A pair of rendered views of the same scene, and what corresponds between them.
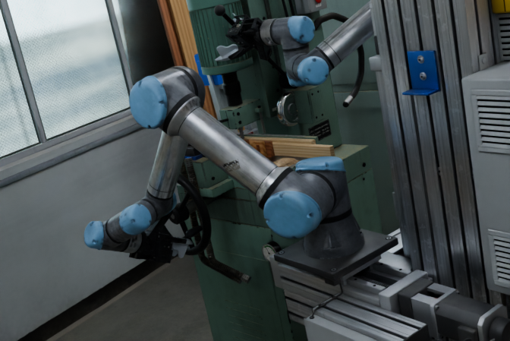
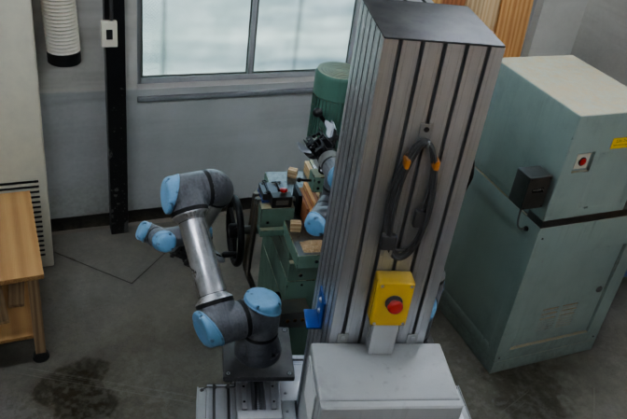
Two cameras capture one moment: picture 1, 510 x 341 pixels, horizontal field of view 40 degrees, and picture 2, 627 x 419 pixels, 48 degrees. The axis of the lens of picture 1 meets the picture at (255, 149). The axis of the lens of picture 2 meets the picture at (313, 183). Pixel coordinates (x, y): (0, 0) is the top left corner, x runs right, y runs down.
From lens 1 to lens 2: 131 cm
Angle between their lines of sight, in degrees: 27
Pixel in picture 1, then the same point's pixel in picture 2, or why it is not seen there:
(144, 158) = not seen: hidden behind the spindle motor
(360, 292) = (238, 398)
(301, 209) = (206, 334)
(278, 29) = (325, 168)
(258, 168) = (204, 286)
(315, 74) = (312, 229)
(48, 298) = not seen: hidden behind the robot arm
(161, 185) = not seen: hidden behind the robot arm
